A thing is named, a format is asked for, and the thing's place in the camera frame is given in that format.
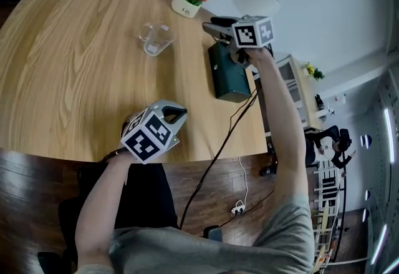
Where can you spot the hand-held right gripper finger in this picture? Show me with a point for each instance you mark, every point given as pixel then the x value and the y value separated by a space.
pixel 219 31
pixel 224 20

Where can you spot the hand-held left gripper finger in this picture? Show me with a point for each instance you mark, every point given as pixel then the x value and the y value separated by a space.
pixel 180 124
pixel 174 105

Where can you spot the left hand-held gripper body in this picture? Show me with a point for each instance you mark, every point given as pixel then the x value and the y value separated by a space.
pixel 146 138

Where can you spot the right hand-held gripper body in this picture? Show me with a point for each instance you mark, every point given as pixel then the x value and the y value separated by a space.
pixel 252 32

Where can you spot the clear glass mug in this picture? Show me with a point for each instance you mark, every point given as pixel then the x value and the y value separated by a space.
pixel 156 45

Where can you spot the person's left forearm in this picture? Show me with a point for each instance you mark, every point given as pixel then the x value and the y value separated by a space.
pixel 99 204

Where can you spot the person's right forearm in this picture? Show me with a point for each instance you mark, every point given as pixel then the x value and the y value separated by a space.
pixel 280 110

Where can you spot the dark green box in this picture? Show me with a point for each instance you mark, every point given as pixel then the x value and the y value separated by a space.
pixel 230 79

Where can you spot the black trousers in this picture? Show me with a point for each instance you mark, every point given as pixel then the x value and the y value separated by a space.
pixel 146 198

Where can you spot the yellow flower plant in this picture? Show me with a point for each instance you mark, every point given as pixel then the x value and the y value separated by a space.
pixel 314 72

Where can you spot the white cabinet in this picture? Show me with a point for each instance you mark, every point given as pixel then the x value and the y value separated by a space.
pixel 299 91

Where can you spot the white power strip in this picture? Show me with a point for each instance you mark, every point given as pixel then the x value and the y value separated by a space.
pixel 237 208

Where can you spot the grey t-shirt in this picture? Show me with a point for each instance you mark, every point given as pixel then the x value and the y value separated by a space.
pixel 202 254

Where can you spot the white shelf rack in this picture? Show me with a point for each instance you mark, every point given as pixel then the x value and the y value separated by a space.
pixel 327 185

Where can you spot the ceiling light panel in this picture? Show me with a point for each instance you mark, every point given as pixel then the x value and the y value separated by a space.
pixel 388 135

